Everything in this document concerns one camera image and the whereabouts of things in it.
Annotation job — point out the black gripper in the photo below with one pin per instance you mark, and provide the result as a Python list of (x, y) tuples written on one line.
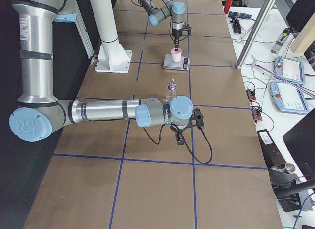
[(178, 132), (176, 34)]

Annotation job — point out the pink plastic cup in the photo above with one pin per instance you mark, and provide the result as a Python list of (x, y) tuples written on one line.
[(176, 54)]

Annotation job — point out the glass sauce bottle metal spout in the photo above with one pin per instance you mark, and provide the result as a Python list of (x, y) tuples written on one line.
[(171, 90)]

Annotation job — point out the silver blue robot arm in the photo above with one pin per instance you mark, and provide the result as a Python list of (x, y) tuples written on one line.
[(174, 9), (40, 113)]

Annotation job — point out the white digital kitchen scale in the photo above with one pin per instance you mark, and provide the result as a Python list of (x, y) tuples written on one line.
[(170, 64)]

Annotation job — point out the black tripod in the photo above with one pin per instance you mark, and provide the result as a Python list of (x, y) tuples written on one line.
[(235, 16)]

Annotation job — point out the red fire extinguisher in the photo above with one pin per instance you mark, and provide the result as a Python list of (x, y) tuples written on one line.
[(227, 6)]

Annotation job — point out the orange black connector block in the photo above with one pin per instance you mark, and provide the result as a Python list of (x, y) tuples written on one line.
[(256, 109)]

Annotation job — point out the black power strip box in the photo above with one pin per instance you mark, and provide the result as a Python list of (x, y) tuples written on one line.
[(271, 153)]

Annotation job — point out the lower teach pendant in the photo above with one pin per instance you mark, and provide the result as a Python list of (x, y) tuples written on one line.
[(287, 98)]

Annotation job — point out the teach pendant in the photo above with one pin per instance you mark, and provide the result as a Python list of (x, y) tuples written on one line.
[(287, 98), (290, 69)]

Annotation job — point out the upper teach pendant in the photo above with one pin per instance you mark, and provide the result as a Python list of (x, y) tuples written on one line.
[(290, 69)]

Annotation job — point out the black monitor lower right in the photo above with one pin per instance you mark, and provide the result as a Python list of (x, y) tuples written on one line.
[(300, 142)]

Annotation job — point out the black monitor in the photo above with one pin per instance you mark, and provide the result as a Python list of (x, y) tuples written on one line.
[(300, 142), (300, 13)]

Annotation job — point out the black monitor upper right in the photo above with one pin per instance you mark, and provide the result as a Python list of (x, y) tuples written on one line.
[(300, 13)]

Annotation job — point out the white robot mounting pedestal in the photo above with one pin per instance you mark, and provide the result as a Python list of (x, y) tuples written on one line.
[(112, 57)]

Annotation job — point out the aluminium frame post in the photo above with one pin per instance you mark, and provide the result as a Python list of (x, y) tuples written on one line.
[(262, 16)]

